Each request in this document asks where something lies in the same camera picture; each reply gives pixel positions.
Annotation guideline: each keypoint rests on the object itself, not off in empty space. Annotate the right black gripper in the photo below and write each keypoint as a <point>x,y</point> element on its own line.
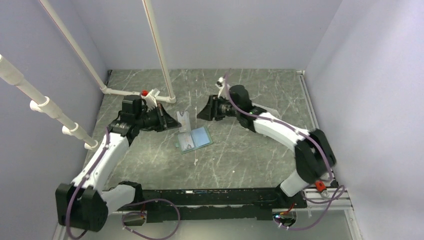
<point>210,112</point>

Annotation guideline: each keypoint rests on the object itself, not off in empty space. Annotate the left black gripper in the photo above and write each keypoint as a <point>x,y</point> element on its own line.
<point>165,121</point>

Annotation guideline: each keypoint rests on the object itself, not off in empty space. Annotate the silver vip credit card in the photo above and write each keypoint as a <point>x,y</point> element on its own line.
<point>186,142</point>

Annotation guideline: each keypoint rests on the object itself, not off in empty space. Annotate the green card holder wallet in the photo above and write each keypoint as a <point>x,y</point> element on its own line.
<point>201,138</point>

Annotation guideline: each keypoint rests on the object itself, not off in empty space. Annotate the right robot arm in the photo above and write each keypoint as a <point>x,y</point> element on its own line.
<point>313,154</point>

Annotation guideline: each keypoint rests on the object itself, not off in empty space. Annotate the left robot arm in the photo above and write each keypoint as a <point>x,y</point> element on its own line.
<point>83,203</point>

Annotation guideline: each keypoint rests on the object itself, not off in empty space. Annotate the clear plastic bin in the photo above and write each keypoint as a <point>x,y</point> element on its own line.
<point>272,111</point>

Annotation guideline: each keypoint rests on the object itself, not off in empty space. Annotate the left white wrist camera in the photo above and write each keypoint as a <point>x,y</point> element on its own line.
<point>150,97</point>

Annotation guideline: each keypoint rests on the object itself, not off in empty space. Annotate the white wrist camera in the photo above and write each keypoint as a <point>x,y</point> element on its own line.
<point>150,97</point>
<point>222,84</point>

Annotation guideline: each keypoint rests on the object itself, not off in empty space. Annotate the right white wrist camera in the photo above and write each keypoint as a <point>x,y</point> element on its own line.
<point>222,84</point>

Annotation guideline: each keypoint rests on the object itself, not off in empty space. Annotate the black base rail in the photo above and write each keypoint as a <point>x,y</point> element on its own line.
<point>215,204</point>

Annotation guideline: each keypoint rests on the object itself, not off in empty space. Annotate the red handled adjustable wrench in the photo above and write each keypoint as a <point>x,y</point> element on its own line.
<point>321,187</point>

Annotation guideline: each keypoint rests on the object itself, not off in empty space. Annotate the aluminium rail right side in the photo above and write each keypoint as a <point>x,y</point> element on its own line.
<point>341,203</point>

